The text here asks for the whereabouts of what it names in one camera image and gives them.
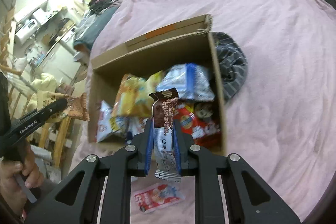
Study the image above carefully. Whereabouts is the white cabinet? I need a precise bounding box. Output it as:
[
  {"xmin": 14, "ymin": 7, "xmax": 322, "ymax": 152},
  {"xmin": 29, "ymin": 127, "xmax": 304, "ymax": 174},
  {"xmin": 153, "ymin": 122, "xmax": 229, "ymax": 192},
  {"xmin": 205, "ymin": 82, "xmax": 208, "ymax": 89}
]
[{"xmin": 42, "ymin": 40, "xmax": 88, "ymax": 85}]

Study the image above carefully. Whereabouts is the pink blanket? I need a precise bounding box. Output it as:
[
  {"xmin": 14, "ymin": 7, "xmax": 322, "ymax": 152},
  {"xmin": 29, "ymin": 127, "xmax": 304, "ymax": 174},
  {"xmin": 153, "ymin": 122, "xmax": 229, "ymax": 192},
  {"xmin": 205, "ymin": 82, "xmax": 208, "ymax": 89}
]
[{"xmin": 68, "ymin": 0, "xmax": 336, "ymax": 224}]

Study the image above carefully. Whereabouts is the tan brown snack packet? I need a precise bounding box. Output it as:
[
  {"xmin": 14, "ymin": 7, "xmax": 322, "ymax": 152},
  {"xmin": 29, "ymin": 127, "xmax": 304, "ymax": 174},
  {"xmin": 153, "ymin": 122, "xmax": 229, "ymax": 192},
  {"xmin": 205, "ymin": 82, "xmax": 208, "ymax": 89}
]
[{"xmin": 37, "ymin": 90, "xmax": 90, "ymax": 122}]

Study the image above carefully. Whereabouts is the grey striped cloth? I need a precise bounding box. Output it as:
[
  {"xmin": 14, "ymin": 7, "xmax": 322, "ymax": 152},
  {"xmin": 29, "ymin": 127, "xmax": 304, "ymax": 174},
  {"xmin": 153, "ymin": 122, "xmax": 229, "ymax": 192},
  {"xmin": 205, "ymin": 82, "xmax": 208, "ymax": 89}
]
[{"xmin": 211, "ymin": 32, "xmax": 248, "ymax": 104}]

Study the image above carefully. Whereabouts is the wooden chair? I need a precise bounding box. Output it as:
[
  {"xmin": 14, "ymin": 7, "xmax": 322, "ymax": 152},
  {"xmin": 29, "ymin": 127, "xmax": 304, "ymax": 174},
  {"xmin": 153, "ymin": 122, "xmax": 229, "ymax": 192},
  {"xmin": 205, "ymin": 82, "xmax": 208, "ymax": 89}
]
[{"xmin": 8, "ymin": 67, "xmax": 72, "ymax": 169}]

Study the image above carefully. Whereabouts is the pale yellow snack packet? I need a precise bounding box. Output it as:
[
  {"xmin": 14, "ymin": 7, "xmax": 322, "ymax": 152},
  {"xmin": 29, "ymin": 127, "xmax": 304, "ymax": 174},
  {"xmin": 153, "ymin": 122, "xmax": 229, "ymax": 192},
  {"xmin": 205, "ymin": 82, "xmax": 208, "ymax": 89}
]
[{"xmin": 146, "ymin": 70, "xmax": 164, "ymax": 93}]

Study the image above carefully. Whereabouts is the pile of clothes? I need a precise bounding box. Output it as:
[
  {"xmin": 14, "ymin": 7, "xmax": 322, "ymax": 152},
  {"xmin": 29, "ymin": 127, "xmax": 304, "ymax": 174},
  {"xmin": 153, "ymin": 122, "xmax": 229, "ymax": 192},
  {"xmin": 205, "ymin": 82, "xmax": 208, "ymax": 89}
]
[{"xmin": 73, "ymin": 0, "xmax": 125, "ymax": 52}]

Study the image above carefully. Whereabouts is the pale yellow cloth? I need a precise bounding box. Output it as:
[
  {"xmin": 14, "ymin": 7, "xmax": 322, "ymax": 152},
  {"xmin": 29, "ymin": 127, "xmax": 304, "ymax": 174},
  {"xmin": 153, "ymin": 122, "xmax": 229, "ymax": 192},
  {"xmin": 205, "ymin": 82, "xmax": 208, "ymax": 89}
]
[{"xmin": 33, "ymin": 73, "xmax": 57, "ymax": 98}]

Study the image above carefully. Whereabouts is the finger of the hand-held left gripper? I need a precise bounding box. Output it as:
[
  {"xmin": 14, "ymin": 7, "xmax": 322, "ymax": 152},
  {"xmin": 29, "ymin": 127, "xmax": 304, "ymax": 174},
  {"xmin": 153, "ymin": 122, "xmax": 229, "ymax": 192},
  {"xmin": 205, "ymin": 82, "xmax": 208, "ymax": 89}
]
[{"xmin": 38, "ymin": 98, "xmax": 70, "ymax": 123}]

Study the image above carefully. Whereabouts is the person's left hand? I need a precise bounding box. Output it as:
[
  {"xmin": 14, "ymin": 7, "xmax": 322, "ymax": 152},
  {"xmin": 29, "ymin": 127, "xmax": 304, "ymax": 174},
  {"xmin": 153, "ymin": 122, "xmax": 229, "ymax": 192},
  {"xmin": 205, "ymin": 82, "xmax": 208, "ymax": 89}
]
[{"xmin": 0, "ymin": 140, "xmax": 45, "ymax": 216}]

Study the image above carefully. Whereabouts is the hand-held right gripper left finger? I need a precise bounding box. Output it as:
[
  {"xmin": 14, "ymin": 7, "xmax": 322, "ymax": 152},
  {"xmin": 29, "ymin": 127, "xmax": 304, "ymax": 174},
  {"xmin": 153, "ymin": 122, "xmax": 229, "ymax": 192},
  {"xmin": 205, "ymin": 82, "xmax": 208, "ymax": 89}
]
[{"xmin": 25, "ymin": 119, "xmax": 154, "ymax": 224}]

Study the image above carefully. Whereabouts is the red snack packet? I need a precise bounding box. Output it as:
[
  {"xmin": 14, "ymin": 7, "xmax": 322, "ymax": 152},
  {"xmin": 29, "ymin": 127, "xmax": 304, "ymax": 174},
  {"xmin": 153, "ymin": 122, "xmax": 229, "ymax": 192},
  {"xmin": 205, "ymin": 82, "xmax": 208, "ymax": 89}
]
[{"xmin": 173, "ymin": 102, "xmax": 221, "ymax": 146}]

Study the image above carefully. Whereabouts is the brown white snack bar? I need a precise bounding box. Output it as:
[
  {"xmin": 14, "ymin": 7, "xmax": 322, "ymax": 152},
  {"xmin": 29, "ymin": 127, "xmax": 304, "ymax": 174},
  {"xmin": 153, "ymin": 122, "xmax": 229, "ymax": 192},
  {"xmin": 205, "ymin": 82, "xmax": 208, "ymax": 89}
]
[{"xmin": 148, "ymin": 89, "xmax": 182, "ymax": 183}]

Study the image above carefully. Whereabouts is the cardboard box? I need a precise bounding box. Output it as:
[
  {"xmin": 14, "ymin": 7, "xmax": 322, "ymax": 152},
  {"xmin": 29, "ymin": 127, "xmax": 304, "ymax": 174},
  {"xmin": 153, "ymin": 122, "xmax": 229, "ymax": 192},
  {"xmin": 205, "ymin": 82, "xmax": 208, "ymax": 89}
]
[{"xmin": 88, "ymin": 14, "xmax": 227, "ymax": 156}]

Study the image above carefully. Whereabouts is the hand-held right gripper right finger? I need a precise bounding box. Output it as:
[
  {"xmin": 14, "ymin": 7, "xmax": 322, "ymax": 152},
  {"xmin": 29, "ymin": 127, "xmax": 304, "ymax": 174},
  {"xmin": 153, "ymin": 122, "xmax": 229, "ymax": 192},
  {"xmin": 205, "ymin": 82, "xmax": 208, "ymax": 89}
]
[{"xmin": 173, "ymin": 120, "xmax": 301, "ymax": 224}]

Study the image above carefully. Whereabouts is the white kitchen appliance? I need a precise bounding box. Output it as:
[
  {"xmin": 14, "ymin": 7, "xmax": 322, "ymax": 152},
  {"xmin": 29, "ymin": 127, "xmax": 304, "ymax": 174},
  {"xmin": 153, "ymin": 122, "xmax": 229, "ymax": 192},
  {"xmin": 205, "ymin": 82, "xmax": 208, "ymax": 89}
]
[{"xmin": 14, "ymin": 18, "xmax": 36, "ymax": 43}]

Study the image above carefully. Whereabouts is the red white flat packet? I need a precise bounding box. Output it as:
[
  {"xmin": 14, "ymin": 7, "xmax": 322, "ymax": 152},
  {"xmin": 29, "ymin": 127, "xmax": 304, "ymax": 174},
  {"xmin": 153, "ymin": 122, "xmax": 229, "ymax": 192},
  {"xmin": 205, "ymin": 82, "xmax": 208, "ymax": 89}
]
[{"xmin": 134, "ymin": 182, "xmax": 185, "ymax": 214}]

